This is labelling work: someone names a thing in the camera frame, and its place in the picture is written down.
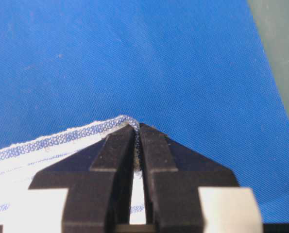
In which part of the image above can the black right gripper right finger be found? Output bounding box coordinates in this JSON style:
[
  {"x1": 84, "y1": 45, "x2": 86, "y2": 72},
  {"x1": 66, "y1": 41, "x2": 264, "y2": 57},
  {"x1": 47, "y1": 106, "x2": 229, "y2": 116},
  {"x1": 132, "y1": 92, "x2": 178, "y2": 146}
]
[{"x1": 140, "y1": 123, "x2": 239, "y2": 233}]

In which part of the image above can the blue white striped towel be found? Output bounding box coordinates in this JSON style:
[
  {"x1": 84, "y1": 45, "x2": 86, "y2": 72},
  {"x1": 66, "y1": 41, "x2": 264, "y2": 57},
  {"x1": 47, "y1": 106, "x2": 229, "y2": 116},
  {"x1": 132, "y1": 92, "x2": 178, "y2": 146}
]
[{"x1": 0, "y1": 115, "x2": 146, "y2": 224}]

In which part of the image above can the blue table cloth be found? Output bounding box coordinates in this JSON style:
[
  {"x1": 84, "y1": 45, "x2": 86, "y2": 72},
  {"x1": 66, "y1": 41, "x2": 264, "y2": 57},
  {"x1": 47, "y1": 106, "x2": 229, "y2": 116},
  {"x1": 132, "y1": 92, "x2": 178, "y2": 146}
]
[{"x1": 0, "y1": 0, "x2": 289, "y2": 223}]

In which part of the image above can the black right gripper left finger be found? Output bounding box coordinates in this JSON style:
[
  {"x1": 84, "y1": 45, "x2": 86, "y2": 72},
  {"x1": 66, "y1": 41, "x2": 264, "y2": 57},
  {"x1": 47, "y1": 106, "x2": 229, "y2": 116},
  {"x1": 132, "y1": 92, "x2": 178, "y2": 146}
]
[{"x1": 29, "y1": 125, "x2": 135, "y2": 233}]

